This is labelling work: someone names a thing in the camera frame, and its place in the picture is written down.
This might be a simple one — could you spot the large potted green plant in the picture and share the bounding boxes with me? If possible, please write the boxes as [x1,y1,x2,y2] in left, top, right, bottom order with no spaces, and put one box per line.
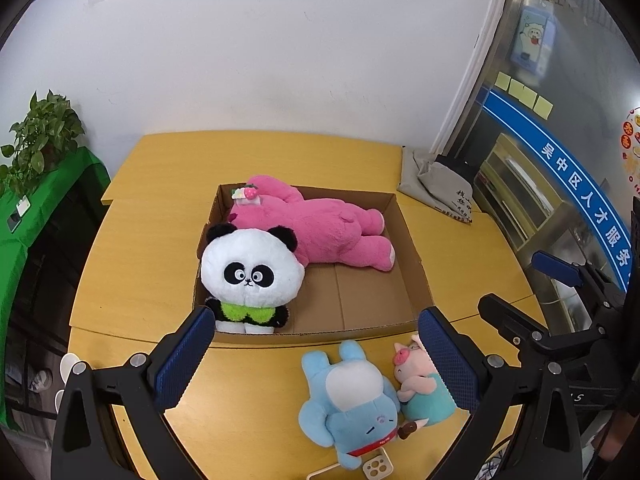
[0,90,86,196]

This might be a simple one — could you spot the blue window banner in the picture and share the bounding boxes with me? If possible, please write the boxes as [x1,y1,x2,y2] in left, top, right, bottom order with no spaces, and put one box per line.
[482,87,640,291]

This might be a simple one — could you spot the white pink phone case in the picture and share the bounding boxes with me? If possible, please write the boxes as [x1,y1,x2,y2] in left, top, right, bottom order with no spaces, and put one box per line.
[306,455,395,480]

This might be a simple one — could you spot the pink bear plush toy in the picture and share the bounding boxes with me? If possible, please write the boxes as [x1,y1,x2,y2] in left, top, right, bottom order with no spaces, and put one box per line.
[229,175,397,273]

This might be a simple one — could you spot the wooden desktop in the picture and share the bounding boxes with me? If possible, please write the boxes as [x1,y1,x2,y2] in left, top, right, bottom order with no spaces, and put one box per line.
[69,131,551,480]

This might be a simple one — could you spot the blue elephant plush toy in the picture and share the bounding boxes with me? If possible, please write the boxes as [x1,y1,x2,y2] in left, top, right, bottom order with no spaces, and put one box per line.
[298,340,401,471]

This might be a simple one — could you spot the cartoon sheep poster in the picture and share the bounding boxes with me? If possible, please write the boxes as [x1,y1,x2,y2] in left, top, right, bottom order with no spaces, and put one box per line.
[511,6,557,77]

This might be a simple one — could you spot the shelf behind glass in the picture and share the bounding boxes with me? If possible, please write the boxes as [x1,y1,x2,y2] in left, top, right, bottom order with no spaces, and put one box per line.
[472,134,576,251]

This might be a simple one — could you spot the panda plush toy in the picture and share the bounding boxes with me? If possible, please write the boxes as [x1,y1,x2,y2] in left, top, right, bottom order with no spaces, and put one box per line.
[200,224,306,336]

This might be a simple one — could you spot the red round window stickers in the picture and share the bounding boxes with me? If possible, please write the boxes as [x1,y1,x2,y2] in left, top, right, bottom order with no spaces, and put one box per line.
[620,107,640,186]

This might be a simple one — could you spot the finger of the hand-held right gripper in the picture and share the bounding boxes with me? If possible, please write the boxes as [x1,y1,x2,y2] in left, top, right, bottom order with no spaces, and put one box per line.
[477,293,626,366]
[531,250,631,311]

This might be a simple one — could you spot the person's right forearm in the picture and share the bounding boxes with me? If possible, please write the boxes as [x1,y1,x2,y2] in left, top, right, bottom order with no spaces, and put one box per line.
[611,370,640,461]

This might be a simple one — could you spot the green covered table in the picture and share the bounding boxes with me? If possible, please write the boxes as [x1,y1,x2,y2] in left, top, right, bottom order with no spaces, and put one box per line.
[0,146,112,428]

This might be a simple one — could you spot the brown cardboard box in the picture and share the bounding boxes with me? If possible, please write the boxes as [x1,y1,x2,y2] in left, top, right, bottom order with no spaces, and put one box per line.
[192,183,435,345]

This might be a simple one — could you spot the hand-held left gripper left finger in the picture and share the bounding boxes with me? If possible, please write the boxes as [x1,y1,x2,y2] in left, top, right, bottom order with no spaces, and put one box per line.
[50,305,217,480]

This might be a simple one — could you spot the pink pig plush toy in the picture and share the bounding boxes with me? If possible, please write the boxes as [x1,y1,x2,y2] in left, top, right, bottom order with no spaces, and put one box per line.
[392,332,457,428]

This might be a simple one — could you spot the grey canvas bag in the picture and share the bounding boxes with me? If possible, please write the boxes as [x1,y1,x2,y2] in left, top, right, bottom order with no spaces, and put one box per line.
[397,146,483,225]

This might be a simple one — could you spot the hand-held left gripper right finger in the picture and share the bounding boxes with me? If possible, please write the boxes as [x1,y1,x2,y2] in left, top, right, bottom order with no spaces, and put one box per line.
[418,306,586,480]

